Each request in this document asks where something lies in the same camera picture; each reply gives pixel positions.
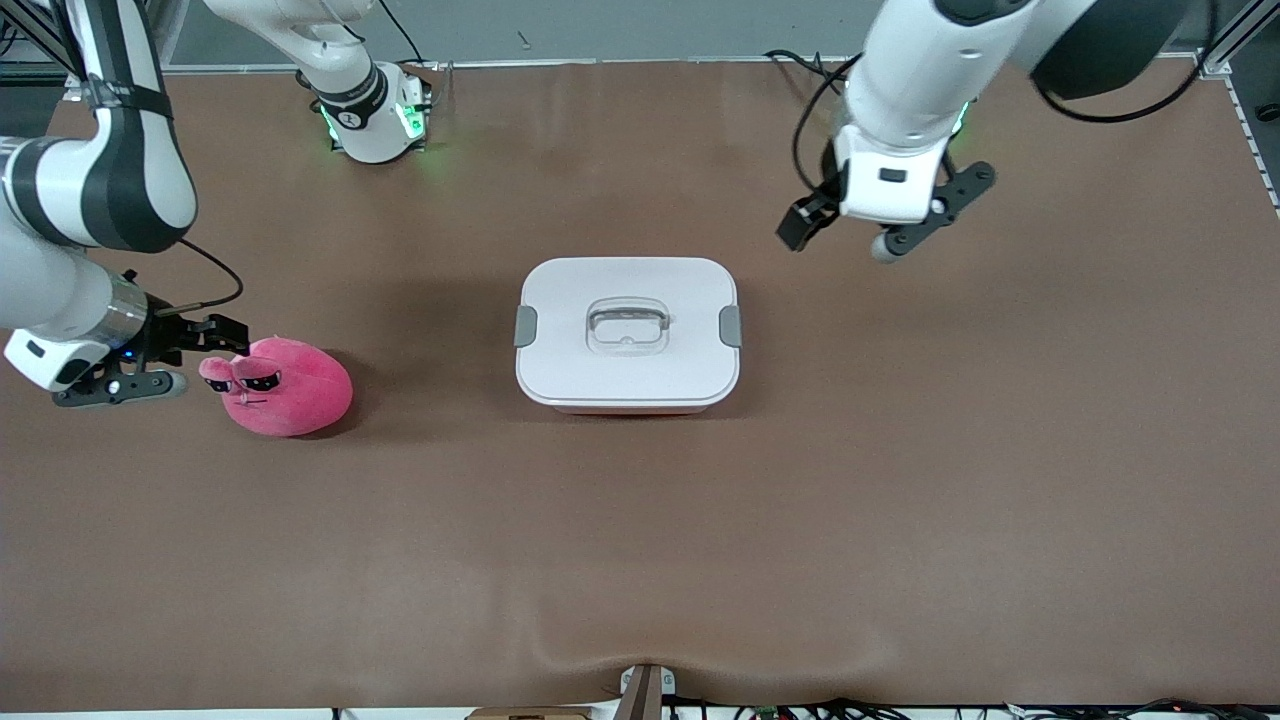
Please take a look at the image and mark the white box lid grey latches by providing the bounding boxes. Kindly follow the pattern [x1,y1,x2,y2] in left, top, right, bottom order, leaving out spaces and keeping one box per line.
[513,256,744,409]

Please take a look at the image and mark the metal mat clamp bracket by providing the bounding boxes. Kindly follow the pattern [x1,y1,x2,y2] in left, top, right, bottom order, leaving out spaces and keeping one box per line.
[617,663,678,720]

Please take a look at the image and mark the aluminium frame post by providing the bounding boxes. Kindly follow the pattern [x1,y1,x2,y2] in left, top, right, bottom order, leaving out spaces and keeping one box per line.
[0,0,191,101]
[1195,0,1280,81]

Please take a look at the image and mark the pink plastic box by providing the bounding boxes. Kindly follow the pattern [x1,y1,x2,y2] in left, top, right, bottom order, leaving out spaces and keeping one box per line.
[545,398,723,417]

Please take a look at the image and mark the pink plush toy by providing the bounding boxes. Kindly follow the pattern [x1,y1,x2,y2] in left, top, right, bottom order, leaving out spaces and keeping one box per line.
[197,335,355,439]

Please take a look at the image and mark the black arm base cable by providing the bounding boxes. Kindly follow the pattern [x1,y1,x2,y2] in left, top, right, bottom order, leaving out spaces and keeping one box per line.
[763,47,851,101]
[372,0,429,69]

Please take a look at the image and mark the brown table mat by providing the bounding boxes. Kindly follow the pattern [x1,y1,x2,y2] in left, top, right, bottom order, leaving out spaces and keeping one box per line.
[0,55,1280,713]

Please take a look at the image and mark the black left arm base cable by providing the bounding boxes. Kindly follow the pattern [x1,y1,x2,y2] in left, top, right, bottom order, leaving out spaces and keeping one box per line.
[763,47,851,101]

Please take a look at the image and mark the black right arm base cable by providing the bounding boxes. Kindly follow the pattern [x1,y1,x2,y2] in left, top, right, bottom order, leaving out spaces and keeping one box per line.
[372,0,429,69]

